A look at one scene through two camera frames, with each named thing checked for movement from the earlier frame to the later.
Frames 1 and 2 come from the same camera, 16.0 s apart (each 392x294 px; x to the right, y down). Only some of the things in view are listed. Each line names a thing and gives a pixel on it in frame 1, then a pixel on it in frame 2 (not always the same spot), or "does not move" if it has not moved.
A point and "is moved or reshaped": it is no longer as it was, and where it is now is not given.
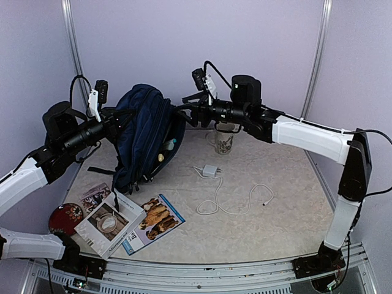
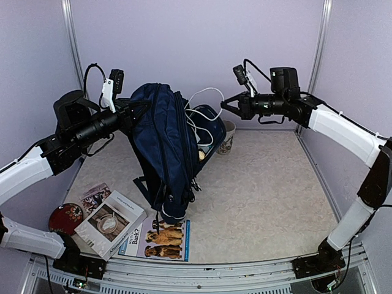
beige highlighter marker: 160,157 to 201,155
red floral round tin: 64,218 does not move
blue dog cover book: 160,221 to 158,239
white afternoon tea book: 105,229 does not move
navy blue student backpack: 148,142 is moved or reshaped
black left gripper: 108,118 to 127,117
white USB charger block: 211,171 to 204,148
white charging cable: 222,206 is moved or reshaped
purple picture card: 91,201 does not move
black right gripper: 195,110 to 246,111
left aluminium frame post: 68,21 does not move
